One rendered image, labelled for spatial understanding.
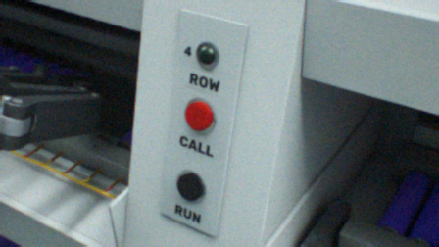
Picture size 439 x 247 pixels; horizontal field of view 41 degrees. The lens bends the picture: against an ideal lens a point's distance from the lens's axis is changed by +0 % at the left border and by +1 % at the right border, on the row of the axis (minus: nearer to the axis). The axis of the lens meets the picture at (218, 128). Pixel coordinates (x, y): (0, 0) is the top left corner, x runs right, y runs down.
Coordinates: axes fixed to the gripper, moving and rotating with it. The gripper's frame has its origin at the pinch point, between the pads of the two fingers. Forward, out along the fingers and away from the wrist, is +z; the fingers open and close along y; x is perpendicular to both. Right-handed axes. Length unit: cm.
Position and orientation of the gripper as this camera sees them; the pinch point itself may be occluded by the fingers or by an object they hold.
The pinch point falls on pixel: (94, 99)
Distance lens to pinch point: 45.3
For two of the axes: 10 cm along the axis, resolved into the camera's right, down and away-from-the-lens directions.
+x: -2.4, 9.6, 1.6
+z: 4.7, -0.3, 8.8
